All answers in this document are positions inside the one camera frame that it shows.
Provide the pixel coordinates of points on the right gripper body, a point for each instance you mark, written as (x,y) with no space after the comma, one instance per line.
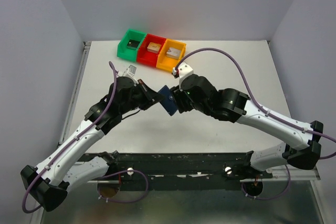
(184,103)

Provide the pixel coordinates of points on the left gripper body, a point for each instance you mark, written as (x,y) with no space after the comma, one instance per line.
(139,99)

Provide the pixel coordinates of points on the blue card holder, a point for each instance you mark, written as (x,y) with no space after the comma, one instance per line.
(168,102)

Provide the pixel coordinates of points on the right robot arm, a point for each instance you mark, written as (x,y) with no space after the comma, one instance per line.
(300,146)

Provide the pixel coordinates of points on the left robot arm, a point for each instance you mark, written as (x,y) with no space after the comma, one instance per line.
(50,181)

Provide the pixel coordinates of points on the yellow bin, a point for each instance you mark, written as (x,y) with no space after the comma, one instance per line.
(166,62)

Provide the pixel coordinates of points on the red bin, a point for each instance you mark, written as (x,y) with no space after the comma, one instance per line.
(149,58)

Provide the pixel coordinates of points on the grey block in yellow bin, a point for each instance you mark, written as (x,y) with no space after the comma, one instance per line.
(173,53)

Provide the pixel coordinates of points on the tan block in red bin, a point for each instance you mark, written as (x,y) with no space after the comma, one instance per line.
(153,47)

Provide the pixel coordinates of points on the green bin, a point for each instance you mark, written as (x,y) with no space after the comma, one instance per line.
(128,54)

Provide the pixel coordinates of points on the dark block in green bin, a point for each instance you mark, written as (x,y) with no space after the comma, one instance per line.
(133,44)

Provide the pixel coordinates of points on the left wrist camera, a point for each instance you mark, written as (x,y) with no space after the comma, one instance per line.
(129,72)

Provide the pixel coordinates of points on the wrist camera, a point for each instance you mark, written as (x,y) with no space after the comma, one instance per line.
(129,72)
(182,71)

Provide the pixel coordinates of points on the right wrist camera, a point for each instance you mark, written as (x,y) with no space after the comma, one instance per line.
(182,71)

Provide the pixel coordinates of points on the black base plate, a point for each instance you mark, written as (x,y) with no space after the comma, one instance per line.
(179,171)

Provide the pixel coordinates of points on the aluminium rail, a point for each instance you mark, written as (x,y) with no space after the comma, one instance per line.
(280,174)

